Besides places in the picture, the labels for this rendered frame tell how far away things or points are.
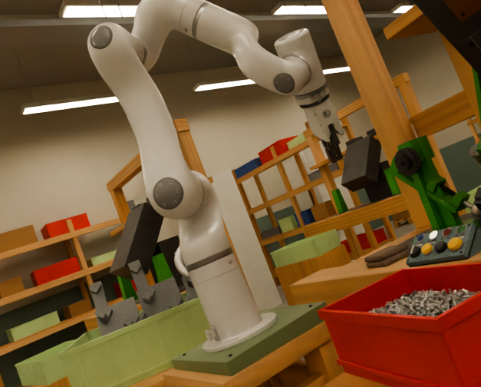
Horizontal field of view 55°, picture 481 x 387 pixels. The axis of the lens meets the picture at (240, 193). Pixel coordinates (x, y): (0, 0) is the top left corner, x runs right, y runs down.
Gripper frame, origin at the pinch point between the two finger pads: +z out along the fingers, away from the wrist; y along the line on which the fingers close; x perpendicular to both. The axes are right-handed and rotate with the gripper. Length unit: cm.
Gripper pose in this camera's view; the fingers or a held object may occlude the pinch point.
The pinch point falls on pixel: (334, 153)
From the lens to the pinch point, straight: 121.1
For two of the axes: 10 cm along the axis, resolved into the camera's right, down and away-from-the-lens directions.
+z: 4.0, 8.1, 4.2
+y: -2.6, -3.4, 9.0
